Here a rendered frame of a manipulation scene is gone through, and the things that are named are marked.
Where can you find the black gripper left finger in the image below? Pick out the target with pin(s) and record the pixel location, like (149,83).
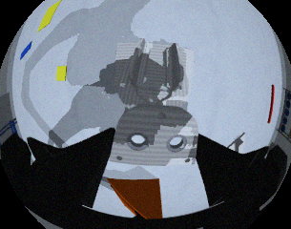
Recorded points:
(81,165)

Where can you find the yellow square tile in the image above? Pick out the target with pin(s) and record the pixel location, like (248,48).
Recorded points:
(61,72)

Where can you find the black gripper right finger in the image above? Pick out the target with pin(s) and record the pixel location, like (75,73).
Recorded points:
(222,168)

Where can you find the blue flat bar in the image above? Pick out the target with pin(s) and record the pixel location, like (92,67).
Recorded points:
(25,51)

